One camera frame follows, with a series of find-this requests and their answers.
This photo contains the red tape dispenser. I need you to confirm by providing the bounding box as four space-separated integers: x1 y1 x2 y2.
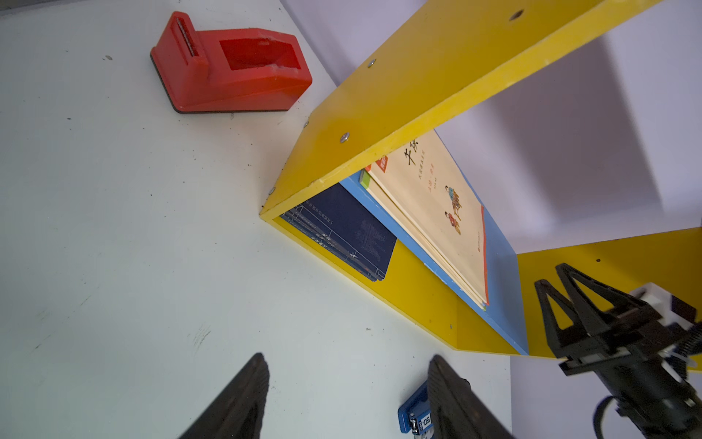
150 11 313 113

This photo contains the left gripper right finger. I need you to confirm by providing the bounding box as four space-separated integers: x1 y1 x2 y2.
428 355 513 439

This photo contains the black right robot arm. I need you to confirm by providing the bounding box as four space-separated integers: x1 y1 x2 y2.
535 263 701 438

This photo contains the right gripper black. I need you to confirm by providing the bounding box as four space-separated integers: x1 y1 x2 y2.
535 263 691 376

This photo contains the dark purple book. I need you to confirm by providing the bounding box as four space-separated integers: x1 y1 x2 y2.
282 184 397 282

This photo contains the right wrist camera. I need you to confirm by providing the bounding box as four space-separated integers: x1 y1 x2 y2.
630 283 697 330

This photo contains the beige book orange edge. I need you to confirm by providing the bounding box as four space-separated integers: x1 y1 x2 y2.
364 131 490 306

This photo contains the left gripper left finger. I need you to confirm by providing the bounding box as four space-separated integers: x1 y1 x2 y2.
179 353 270 439

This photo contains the beige book green edge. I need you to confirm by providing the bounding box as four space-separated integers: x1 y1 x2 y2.
358 169 487 311

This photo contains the blue black stapler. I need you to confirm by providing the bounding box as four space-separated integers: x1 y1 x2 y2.
398 380 434 439

